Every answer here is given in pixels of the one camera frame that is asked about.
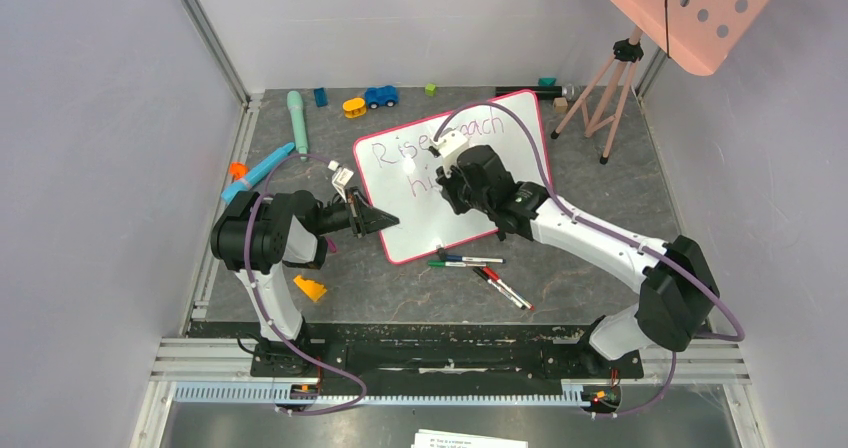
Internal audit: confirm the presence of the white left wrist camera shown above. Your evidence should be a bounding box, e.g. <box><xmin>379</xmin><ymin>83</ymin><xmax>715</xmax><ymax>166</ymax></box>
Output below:
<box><xmin>327</xmin><ymin>160</ymin><xmax>354</xmax><ymax>200</ymax></box>

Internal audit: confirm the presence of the green whiteboard marker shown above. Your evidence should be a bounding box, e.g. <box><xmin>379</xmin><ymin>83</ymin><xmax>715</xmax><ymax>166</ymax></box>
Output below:
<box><xmin>427</xmin><ymin>260</ymin><xmax>487</xmax><ymax>268</ymax></box>

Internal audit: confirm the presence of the orange wedge block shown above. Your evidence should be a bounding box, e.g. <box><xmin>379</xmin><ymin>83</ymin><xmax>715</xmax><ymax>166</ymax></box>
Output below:
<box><xmin>294</xmin><ymin>275</ymin><xmax>327</xmax><ymax>303</ymax></box>

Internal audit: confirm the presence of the dark blue block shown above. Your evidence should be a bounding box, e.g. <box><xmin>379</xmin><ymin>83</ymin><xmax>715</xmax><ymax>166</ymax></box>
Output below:
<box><xmin>313</xmin><ymin>87</ymin><xmax>329</xmax><ymax>107</ymax></box>

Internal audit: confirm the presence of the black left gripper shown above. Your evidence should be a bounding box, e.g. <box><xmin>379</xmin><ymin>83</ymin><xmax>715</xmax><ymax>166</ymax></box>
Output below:
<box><xmin>313</xmin><ymin>187</ymin><xmax>400</xmax><ymax>238</ymax></box>

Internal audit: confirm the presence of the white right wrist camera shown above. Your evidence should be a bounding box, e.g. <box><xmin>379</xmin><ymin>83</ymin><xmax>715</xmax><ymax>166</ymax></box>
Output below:
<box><xmin>428</xmin><ymin>130</ymin><xmax>470</xmax><ymax>178</ymax></box>

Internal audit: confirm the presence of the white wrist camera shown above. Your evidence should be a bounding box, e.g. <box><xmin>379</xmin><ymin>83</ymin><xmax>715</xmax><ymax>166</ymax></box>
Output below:
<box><xmin>327</xmin><ymin>160</ymin><xmax>354</xmax><ymax>200</ymax></box>
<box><xmin>428</xmin><ymin>130</ymin><xmax>470</xmax><ymax>178</ymax></box>

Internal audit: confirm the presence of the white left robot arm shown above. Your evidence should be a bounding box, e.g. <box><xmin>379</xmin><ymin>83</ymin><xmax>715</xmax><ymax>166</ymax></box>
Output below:
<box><xmin>210</xmin><ymin>187</ymin><xmax>400</xmax><ymax>376</ymax></box>

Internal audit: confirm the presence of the pink tripod stand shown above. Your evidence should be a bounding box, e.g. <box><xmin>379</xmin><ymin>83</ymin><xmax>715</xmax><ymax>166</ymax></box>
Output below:
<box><xmin>550</xmin><ymin>26</ymin><xmax>644</xmax><ymax>165</ymax></box>

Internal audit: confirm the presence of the white comb cable duct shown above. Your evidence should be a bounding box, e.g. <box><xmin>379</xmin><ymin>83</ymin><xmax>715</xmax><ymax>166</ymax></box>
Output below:
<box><xmin>173</xmin><ymin>381</ymin><xmax>590</xmax><ymax>408</ymax></box>

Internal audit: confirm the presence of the blue toy car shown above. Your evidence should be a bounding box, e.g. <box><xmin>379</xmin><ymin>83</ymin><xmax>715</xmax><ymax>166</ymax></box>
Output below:
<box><xmin>364</xmin><ymin>85</ymin><xmax>399</xmax><ymax>109</ymax></box>

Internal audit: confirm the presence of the yellow oval toy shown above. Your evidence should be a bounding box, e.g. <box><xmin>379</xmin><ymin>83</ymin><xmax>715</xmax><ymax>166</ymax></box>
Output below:
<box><xmin>342</xmin><ymin>97</ymin><xmax>368</xmax><ymax>119</ymax></box>

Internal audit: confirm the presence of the teal green toy microphone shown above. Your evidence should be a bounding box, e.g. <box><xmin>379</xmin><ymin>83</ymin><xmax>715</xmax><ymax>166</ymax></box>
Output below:
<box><xmin>286</xmin><ymin>90</ymin><xmax>308</xmax><ymax>161</ymax></box>

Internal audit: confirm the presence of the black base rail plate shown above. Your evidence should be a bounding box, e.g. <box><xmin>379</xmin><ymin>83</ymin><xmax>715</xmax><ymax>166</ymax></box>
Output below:
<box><xmin>188</xmin><ymin>322</ymin><xmax>644</xmax><ymax>398</ymax></box>

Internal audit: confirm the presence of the blue toy marker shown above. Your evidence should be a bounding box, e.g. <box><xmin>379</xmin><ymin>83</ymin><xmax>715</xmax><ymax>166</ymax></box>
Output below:
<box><xmin>220</xmin><ymin>142</ymin><xmax>295</xmax><ymax>203</ymax></box>

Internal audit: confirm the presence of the blue whiteboard marker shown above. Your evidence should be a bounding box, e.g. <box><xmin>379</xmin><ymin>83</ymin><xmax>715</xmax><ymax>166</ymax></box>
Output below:
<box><xmin>439</xmin><ymin>254</ymin><xmax>506</xmax><ymax>264</ymax></box>

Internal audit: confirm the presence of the wooden cube block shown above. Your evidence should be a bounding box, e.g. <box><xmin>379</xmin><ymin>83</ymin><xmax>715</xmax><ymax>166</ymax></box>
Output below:
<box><xmin>552</xmin><ymin>97</ymin><xmax>569</xmax><ymax>114</ymax></box>

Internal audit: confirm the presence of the white printed paper sheet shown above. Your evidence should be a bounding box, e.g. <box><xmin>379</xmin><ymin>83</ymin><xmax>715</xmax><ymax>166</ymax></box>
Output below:
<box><xmin>411</xmin><ymin>429</ymin><xmax>529</xmax><ymax>448</ymax></box>

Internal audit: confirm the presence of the black cylinder flashlight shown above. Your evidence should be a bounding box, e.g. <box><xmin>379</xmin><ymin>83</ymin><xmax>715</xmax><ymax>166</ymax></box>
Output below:
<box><xmin>494</xmin><ymin>84</ymin><xmax>576</xmax><ymax>101</ymax></box>

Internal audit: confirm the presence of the pink perforated music stand tray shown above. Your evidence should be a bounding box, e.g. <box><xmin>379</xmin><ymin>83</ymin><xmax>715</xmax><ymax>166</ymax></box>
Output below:
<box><xmin>609</xmin><ymin>0</ymin><xmax>770</xmax><ymax>76</ymax></box>

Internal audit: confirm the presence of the red whiteboard marker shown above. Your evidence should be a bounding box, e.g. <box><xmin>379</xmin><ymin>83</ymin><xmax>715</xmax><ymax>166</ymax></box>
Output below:
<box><xmin>483</xmin><ymin>267</ymin><xmax>535</xmax><ymax>311</ymax></box>

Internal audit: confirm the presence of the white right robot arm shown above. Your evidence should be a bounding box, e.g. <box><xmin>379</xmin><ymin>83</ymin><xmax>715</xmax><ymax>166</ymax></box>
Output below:
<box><xmin>429</xmin><ymin>144</ymin><xmax>719</xmax><ymax>376</ymax></box>

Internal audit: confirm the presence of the black whiteboard marker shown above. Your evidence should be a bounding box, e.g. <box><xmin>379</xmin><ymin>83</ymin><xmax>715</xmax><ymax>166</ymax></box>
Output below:
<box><xmin>472</xmin><ymin>267</ymin><xmax>526</xmax><ymax>310</ymax></box>

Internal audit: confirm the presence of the orange small toy piece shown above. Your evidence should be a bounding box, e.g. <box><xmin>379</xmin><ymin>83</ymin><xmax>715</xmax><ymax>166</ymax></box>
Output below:
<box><xmin>229</xmin><ymin>162</ymin><xmax>250</xmax><ymax>183</ymax></box>

